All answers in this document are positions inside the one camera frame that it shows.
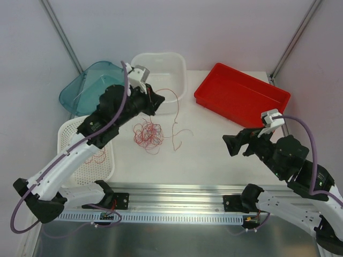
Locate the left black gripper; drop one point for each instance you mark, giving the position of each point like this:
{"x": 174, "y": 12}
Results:
{"x": 149, "y": 99}

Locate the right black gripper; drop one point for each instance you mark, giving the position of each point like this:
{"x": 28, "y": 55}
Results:
{"x": 250, "y": 142}

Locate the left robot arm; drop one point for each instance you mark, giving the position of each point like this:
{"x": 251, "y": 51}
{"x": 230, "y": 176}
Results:
{"x": 45, "y": 195}

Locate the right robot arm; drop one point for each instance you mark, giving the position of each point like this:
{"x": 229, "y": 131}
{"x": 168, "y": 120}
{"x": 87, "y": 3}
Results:
{"x": 287, "y": 160}

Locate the teal transparent plastic bin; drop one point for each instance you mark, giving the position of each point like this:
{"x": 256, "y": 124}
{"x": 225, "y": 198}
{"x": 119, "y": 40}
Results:
{"x": 81, "y": 96}

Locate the white plastic tub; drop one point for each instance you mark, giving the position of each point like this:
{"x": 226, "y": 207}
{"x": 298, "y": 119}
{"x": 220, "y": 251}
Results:
{"x": 168, "y": 77}

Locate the red plastic tray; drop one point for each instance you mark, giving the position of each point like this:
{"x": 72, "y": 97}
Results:
{"x": 239, "y": 97}

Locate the white perforated basket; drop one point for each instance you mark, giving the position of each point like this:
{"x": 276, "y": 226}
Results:
{"x": 99, "y": 166}

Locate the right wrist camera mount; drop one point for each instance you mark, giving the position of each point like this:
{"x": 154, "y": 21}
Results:
{"x": 271, "y": 120}

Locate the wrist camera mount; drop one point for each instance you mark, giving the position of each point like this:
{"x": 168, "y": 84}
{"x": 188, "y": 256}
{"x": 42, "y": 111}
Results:
{"x": 271, "y": 120}
{"x": 137, "y": 75}

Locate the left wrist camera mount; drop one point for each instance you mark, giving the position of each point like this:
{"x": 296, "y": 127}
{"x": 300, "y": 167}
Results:
{"x": 137, "y": 75}

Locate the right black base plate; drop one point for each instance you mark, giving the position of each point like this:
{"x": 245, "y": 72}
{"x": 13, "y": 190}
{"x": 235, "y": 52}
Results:
{"x": 233, "y": 203}

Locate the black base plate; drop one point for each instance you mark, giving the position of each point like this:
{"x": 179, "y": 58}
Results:
{"x": 113, "y": 201}
{"x": 233, "y": 203}

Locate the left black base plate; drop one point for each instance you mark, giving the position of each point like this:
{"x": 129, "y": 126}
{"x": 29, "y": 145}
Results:
{"x": 113, "y": 201}

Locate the left aluminium frame post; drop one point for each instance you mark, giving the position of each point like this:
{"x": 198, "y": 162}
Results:
{"x": 61, "y": 34}

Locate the aluminium frame post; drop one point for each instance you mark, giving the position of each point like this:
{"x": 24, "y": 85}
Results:
{"x": 303, "y": 25}
{"x": 61, "y": 34}

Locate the aluminium mounting rail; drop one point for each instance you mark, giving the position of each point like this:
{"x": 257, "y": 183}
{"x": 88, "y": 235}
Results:
{"x": 181, "y": 199}

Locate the white slotted cable duct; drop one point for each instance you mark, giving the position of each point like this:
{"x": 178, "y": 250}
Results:
{"x": 158, "y": 218}

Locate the right aluminium frame post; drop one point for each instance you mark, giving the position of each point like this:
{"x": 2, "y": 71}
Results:
{"x": 303, "y": 25}

